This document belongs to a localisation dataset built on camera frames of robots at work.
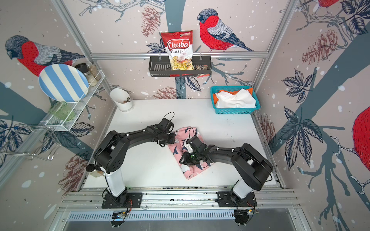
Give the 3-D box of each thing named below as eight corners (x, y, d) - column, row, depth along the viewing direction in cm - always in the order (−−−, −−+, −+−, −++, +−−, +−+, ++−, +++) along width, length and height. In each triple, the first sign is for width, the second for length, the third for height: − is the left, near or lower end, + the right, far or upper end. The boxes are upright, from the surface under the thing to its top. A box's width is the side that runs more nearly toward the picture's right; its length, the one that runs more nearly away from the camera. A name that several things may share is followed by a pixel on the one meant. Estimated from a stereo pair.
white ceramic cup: (117, 114, 115) (108, 100, 103) (118, 103, 123) (110, 89, 111) (133, 111, 117) (127, 97, 104) (134, 100, 125) (128, 86, 113)
